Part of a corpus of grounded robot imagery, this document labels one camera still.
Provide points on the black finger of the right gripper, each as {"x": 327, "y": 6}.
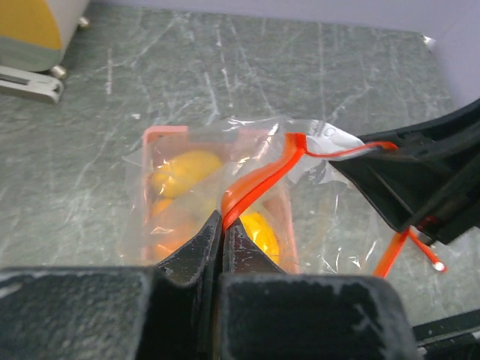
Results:
{"x": 463, "y": 120}
{"x": 438, "y": 196}

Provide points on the yellow toy mango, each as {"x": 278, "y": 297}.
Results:
{"x": 175, "y": 176}

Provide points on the round cream drawer box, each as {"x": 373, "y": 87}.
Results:
{"x": 35, "y": 34}

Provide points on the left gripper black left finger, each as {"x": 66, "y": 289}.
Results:
{"x": 152, "y": 312}

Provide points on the clear zip bag red zipper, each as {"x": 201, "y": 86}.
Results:
{"x": 337, "y": 231}

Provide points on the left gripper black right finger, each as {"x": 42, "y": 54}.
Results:
{"x": 265, "y": 313}

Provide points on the white metal latch piece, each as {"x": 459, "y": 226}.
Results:
{"x": 32, "y": 86}

